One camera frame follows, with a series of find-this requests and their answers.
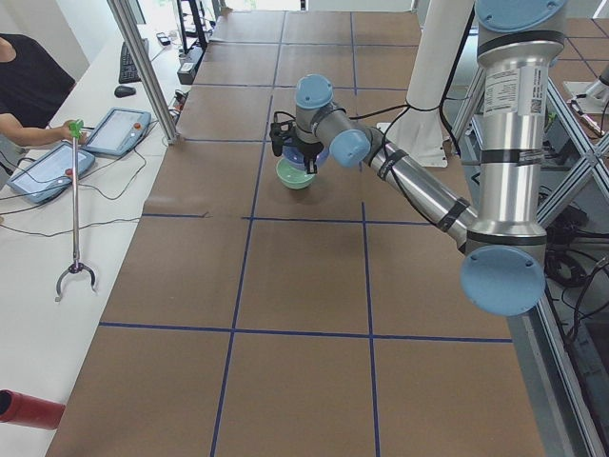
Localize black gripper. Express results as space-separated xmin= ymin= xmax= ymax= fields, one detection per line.
xmin=271 ymin=131 xmax=321 ymax=174

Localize blue bowl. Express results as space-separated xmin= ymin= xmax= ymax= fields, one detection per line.
xmin=282 ymin=146 xmax=329 ymax=171

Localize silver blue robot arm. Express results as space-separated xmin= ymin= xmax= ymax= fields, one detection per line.
xmin=269 ymin=1 xmax=566 ymax=316

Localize green bowl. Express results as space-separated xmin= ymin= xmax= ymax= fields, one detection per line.
xmin=275 ymin=158 xmax=317 ymax=190

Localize teach pendant tablet far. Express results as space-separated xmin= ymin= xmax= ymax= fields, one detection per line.
xmin=82 ymin=108 xmax=151 ymax=157

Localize teach pendant tablet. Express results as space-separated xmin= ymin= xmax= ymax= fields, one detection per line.
xmin=82 ymin=108 xmax=151 ymax=157
xmin=8 ymin=142 xmax=73 ymax=204

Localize black keyboard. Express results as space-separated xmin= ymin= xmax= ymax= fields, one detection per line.
xmin=118 ymin=42 xmax=141 ymax=85

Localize black computer mouse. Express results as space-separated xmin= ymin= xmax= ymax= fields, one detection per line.
xmin=114 ymin=85 xmax=136 ymax=98

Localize teach pendant tablet near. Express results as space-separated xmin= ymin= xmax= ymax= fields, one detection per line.
xmin=8 ymin=142 xmax=73 ymax=204

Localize red cylinder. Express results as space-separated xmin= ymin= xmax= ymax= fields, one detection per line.
xmin=1 ymin=389 xmax=66 ymax=430

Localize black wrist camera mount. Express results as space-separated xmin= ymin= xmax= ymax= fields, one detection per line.
xmin=269 ymin=119 xmax=295 ymax=145

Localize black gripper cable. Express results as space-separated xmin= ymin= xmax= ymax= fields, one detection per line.
xmin=273 ymin=94 xmax=429 ymax=126

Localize green handled reacher grabber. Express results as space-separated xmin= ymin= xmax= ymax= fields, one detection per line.
xmin=55 ymin=140 xmax=96 ymax=302

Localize aluminium frame column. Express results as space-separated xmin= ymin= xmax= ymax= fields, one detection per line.
xmin=107 ymin=0 xmax=178 ymax=145

